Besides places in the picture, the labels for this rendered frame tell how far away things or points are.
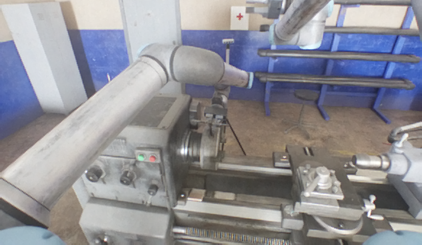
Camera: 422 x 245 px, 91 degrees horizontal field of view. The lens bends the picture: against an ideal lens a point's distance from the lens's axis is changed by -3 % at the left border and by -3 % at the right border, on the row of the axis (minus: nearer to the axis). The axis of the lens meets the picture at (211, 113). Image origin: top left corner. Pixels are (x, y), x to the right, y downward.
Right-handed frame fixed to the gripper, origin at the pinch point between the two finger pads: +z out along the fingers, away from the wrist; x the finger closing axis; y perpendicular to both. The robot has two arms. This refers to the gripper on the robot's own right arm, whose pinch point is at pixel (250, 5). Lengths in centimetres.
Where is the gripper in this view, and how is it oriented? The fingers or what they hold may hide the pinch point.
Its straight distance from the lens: 106.7
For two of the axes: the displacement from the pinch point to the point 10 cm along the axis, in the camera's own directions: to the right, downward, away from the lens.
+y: -0.9, 9.8, -2.0
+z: -9.9, -0.7, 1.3
